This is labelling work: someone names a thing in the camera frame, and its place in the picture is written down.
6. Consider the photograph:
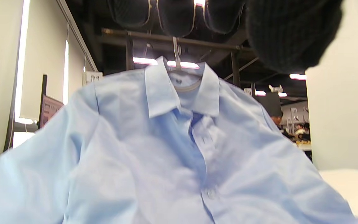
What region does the person's left hand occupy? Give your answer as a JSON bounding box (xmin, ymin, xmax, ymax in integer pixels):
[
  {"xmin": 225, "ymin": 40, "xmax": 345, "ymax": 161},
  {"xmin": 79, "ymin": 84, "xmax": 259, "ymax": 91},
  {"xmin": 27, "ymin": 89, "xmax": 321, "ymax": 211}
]
[{"xmin": 107, "ymin": 0, "xmax": 344, "ymax": 74}]

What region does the clear plastic clothes hanger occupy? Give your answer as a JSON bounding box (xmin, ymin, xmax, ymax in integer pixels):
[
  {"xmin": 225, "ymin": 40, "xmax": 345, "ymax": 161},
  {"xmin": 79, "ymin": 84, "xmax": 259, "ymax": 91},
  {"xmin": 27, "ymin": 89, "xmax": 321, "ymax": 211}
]
[{"xmin": 167, "ymin": 37, "xmax": 203, "ymax": 78}]

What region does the dark metal clothes rack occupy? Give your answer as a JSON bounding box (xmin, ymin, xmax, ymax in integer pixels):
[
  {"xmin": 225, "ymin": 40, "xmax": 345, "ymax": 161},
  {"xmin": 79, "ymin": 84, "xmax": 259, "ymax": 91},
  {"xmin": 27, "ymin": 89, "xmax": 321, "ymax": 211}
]
[{"xmin": 100, "ymin": 27, "xmax": 260, "ymax": 94}]

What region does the light blue collared shirt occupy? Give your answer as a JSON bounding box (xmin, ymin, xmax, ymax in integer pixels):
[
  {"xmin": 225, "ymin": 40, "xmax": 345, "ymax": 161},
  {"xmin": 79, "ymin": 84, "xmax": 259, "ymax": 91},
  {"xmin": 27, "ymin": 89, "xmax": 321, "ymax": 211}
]
[{"xmin": 0, "ymin": 56, "xmax": 358, "ymax": 224}]

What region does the dark framed display board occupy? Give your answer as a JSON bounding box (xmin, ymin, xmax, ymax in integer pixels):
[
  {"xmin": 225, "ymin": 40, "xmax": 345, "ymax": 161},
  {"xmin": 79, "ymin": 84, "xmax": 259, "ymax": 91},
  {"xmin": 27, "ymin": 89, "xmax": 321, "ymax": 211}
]
[{"xmin": 38, "ymin": 74, "xmax": 65, "ymax": 129}]

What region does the white wall socket box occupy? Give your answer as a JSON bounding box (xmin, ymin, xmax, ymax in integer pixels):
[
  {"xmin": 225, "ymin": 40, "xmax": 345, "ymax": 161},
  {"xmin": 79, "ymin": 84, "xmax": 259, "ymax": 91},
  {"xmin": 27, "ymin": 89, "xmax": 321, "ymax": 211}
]
[{"xmin": 83, "ymin": 71, "xmax": 103, "ymax": 86}]

